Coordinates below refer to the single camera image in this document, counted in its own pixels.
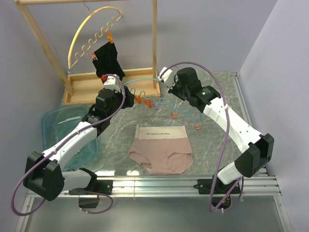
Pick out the blue wavy hanger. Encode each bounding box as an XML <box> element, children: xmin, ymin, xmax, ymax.
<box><xmin>128</xmin><ymin>87</ymin><xmax>204</xmax><ymax>123</ymax></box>

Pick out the pink and cream underwear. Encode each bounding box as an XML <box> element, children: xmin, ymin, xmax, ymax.
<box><xmin>129</xmin><ymin>126</ymin><xmax>194</xmax><ymax>175</ymax></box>

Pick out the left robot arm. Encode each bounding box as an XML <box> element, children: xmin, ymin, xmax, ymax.
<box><xmin>23</xmin><ymin>87</ymin><xmax>135</xmax><ymax>201</ymax></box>

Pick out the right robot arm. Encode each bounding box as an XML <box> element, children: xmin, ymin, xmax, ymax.
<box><xmin>158</xmin><ymin>67</ymin><xmax>274</xmax><ymax>193</ymax></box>

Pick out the black underwear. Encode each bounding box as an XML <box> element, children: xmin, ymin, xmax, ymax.
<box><xmin>92</xmin><ymin>42</ymin><xmax>125</xmax><ymax>80</ymax></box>

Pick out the pink clip on yellow hanger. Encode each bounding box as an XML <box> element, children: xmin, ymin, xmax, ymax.
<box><xmin>87</xmin><ymin>53</ymin><xmax>98</xmax><ymax>60</ymax></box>

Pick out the orange clip on yellow hanger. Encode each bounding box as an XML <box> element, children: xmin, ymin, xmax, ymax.
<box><xmin>106</xmin><ymin>29</ymin><xmax>114</xmax><ymax>44</ymax></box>

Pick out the yellow wavy hanger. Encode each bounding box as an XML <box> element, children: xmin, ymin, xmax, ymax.
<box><xmin>68</xmin><ymin>6</ymin><xmax>123</xmax><ymax>69</ymax></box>

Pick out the wooden hanging rack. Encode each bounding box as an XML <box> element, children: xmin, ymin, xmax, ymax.
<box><xmin>14</xmin><ymin>0</ymin><xmax>161</xmax><ymax>105</ymax></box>

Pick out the clear blue plastic basin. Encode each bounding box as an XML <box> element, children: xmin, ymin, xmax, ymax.
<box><xmin>42</xmin><ymin>104</ymin><xmax>99</xmax><ymax>171</ymax></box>

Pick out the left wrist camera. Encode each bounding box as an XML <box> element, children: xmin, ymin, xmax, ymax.
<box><xmin>101</xmin><ymin>74</ymin><xmax>121</xmax><ymax>93</ymax></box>

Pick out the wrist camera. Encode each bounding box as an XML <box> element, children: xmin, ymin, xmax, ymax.
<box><xmin>101</xmin><ymin>74</ymin><xmax>121</xmax><ymax>93</ymax></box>
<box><xmin>158</xmin><ymin>67</ymin><xmax>176</xmax><ymax>89</ymax></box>

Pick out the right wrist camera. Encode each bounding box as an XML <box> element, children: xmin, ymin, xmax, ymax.
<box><xmin>158</xmin><ymin>67</ymin><xmax>176</xmax><ymax>89</ymax></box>

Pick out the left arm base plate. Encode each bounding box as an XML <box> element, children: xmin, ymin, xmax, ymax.
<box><xmin>69</xmin><ymin>180</ymin><xmax>113</xmax><ymax>195</ymax></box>

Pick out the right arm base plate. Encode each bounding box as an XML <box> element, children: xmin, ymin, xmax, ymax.
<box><xmin>193</xmin><ymin>179</ymin><xmax>240</xmax><ymax>195</ymax></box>

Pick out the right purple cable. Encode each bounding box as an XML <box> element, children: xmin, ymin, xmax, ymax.
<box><xmin>159</xmin><ymin>62</ymin><xmax>244</xmax><ymax>213</ymax></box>

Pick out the purple cable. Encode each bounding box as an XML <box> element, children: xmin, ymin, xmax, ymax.
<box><xmin>10</xmin><ymin>73</ymin><xmax>126</xmax><ymax>216</ymax></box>
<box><xmin>159</xmin><ymin>62</ymin><xmax>244</xmax><ymax>213</ymax></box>

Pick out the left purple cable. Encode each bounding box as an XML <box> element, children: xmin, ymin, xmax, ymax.
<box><xmin>10</xmin><ymin>73</ymin><xmax>126</xmax><ymax>216</ymax></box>

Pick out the aluminium rail frame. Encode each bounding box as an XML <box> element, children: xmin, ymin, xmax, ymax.
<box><xmin>14</xmin><ymin>72</ymin><xmax>294</xmax><ymax>232</ymax></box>

